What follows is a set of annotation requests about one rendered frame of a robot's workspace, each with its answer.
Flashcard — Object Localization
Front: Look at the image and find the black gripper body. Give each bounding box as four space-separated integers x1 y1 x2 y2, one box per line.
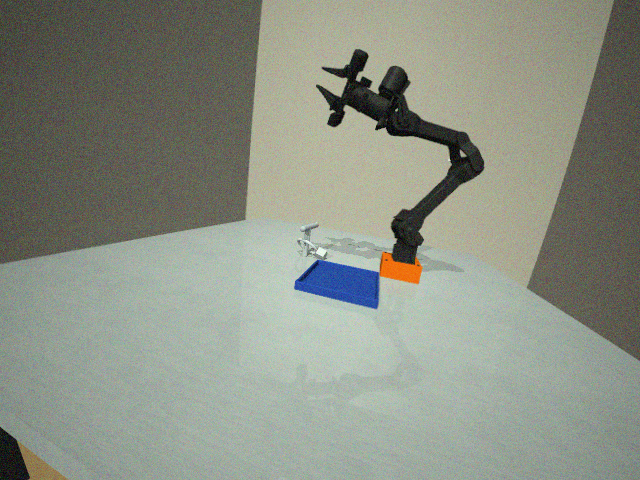
327 49 375 128

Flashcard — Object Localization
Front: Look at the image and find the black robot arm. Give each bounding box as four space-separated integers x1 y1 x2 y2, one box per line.
364 66 484 265

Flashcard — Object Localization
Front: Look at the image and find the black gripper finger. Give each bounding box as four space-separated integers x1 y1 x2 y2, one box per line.
316 84 341 110
322 64 350 78

